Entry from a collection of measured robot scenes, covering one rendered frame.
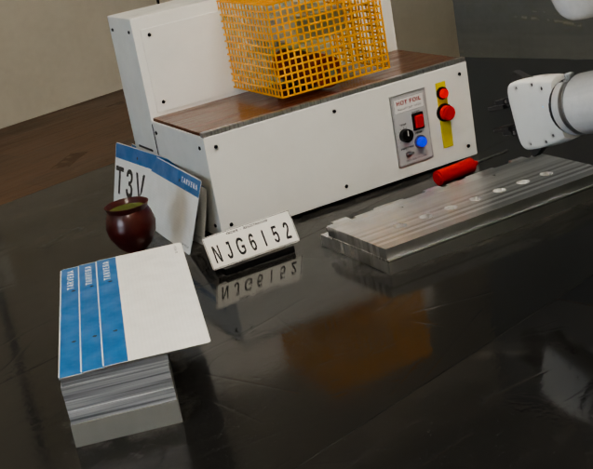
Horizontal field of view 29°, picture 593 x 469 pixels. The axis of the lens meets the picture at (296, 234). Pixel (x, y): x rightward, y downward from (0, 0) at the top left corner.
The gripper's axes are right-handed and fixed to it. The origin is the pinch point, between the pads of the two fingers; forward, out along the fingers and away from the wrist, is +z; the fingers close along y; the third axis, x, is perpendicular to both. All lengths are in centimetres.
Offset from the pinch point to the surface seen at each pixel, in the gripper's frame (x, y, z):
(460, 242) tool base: -8.9, 16.9, 7.2
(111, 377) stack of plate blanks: -71, 14, -10
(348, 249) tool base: -22.0, 14.0, 18.7
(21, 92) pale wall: -22, -33, 193
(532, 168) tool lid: 15.3, 11.4, 17.6
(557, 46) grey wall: 178, -1, 204
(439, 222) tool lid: -10.2, 13.3, 9.4
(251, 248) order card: -33.3, 10.3, 29.7
